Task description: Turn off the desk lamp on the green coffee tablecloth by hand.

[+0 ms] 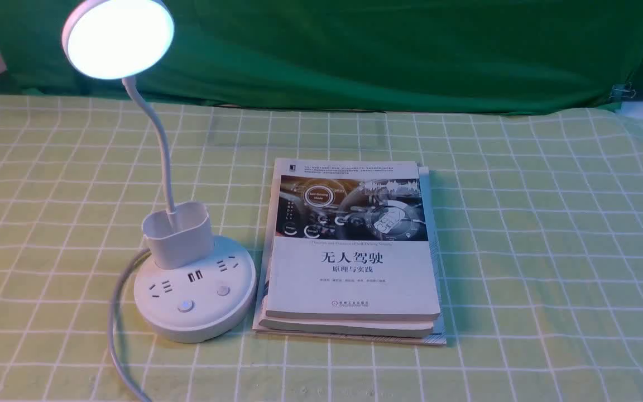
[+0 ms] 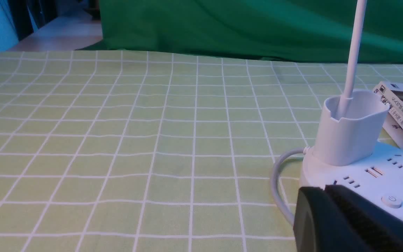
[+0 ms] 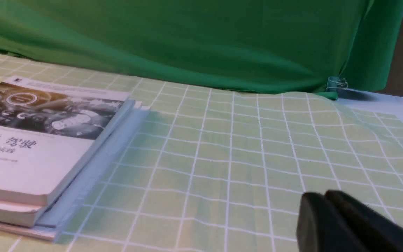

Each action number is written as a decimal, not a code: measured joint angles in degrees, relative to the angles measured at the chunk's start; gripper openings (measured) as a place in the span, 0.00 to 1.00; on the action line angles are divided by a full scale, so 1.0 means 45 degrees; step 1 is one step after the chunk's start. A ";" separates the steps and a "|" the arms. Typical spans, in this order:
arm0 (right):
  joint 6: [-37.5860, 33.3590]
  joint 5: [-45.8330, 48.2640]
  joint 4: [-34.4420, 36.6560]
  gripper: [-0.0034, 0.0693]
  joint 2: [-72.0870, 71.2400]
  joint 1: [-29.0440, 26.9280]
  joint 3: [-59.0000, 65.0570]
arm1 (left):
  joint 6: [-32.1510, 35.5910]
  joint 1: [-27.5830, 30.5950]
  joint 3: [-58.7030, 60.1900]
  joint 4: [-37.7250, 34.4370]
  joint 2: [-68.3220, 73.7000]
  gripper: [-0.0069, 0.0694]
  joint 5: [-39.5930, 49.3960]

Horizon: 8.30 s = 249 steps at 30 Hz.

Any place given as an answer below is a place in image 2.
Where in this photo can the green checkered tablecloth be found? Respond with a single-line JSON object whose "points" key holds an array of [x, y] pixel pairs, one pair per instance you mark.
{"points": [[134, 151]]}

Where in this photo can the bottom white book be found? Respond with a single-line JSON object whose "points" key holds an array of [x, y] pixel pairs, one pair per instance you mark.
{"points": [[394, 130]]}

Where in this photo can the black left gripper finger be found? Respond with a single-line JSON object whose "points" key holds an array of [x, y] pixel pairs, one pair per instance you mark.
{"points": [[336, 219]]}

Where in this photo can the green backdrop cloth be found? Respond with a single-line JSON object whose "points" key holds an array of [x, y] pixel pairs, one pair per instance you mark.
{"points": [[283, 30]]}

